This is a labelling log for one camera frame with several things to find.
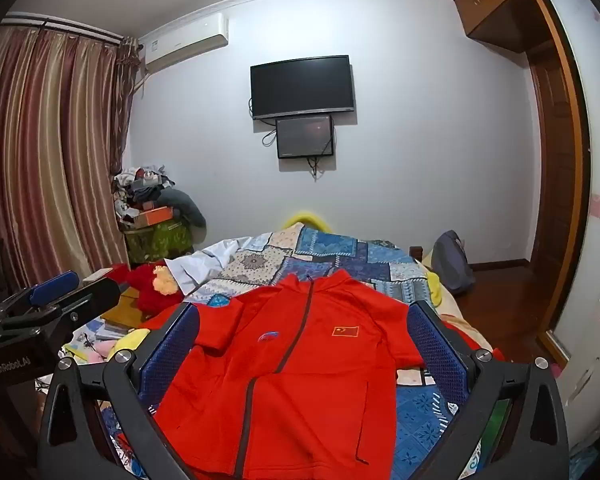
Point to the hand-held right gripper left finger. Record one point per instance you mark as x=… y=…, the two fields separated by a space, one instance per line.
x=181 y=341

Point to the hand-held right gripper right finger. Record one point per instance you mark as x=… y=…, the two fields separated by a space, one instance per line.
x=437 y=346

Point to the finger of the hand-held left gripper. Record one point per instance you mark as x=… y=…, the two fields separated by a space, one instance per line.
x=55 y=286
x=96 y=292

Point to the red zip jacket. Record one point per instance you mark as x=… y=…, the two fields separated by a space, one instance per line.
x=290 y=385

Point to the pile of mixed clothes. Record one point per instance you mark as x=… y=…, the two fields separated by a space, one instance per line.
x=135 y=185

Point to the peach bed sheet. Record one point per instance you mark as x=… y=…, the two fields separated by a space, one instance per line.
x=455 y=317

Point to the red plush toy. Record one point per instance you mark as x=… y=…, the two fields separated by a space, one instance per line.
x=145 y=290

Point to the yellow cloth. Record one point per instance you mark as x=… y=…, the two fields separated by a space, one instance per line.
x=434 y=282

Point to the green cloth covered cabinet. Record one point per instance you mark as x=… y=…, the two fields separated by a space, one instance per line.
x=160 y=245

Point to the white cloth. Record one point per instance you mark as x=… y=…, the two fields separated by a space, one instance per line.
x=205 y=262

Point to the grey backpack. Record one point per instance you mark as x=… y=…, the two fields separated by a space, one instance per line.
x=452 y=260

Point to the orange box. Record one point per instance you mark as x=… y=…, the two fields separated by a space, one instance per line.
x=152 y=216

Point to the striped brown curtain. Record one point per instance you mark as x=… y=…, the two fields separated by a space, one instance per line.
x=45 y=150

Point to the blue patchwork blanket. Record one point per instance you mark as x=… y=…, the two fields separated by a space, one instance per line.
x=330 y=255

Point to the yellow headboard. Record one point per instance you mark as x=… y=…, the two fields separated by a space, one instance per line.
x=307 y=217

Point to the white panel with stickers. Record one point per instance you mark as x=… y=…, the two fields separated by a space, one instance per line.
x=595 y=160

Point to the white air conditioner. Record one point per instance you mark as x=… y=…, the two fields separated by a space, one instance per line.
x=185 y=42

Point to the wooden overhead cabinet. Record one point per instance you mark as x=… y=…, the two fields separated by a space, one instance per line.
x=500 y=5

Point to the small black wall monitor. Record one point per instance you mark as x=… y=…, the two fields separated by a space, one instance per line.
x=304 y=136

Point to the curtain rail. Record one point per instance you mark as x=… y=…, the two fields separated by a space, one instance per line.
x=70 y=27

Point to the black wall television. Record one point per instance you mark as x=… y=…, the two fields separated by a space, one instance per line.
x=302 y=87

